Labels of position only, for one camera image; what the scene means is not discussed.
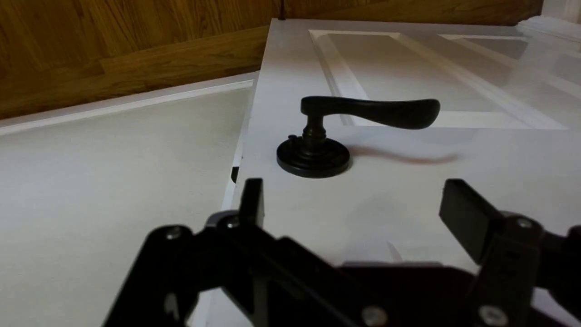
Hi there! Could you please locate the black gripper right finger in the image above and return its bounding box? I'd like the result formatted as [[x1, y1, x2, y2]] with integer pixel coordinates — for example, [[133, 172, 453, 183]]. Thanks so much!
[[440, 177, 581, 327]]

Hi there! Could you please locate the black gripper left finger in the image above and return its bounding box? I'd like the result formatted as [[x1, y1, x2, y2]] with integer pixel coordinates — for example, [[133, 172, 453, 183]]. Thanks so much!
[[102, 176, 342, 327]]

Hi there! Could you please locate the white panel door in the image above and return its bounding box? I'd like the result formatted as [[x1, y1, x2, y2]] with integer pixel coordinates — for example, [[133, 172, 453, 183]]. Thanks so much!
[[238, 16, 581, 268]]

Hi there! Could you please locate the white baseboard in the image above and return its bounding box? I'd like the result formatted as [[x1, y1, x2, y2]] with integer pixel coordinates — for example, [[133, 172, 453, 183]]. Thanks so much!
[[0, 70, 258, 136]]

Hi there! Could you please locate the black lever door handle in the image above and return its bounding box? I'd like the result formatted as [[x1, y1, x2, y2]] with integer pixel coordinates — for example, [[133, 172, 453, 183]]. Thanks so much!
[[276, 96, 442, 177]]

